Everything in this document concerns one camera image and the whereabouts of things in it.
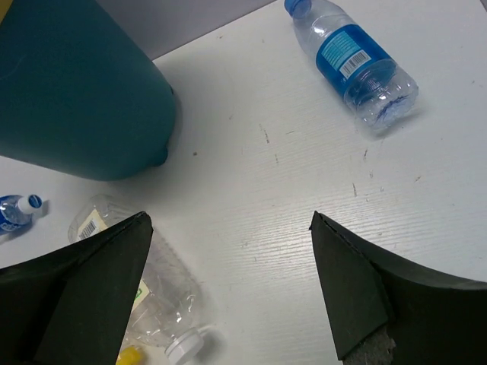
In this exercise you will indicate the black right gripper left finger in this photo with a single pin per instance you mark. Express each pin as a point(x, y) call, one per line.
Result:
point(72, 306)

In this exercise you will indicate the large clear bottle white label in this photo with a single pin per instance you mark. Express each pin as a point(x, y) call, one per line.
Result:
point(168, 306)

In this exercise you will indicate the clear bottle blue label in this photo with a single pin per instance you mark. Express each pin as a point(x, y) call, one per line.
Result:
point(369, 81)

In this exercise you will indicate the teal bin with yellow rim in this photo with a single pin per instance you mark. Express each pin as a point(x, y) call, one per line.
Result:
point(78, 95)

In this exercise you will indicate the small clear bottle blue cap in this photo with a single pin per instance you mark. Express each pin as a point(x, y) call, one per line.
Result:
point(17, 211)

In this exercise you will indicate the small yellow bottle cap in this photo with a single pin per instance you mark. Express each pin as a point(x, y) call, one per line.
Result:
point(130, 355)

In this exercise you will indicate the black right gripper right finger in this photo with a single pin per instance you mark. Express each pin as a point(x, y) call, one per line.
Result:
point(385, 309)

